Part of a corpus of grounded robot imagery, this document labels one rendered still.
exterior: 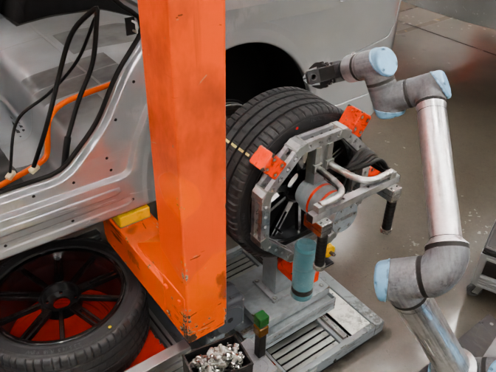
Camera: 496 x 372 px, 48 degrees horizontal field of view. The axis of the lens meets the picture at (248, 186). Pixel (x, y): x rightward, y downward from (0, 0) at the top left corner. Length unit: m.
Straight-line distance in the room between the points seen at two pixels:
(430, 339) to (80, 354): 1.16
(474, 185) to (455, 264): 2.44
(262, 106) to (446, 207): 0.78
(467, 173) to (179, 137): 2.87
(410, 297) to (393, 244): 1.71
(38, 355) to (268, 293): 1.02
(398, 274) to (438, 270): 0.11
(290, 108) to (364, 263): 1.37
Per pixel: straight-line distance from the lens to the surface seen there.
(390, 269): 1.60
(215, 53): 1.45
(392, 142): 4.27
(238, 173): 1.94
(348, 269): 3.09
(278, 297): 2.57
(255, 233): 2.05
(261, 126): 1.97
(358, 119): 2.07
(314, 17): 2.39
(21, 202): 2.05
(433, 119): 1.71
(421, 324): 1.73
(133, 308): 2.19
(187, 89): 1.44
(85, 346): 2.10
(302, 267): 2.09
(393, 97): 1.79
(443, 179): 1.64
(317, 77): 1.88
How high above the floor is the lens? 2.10
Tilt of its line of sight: 35 degrees down
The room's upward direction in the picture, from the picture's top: 1 degrees clockwise
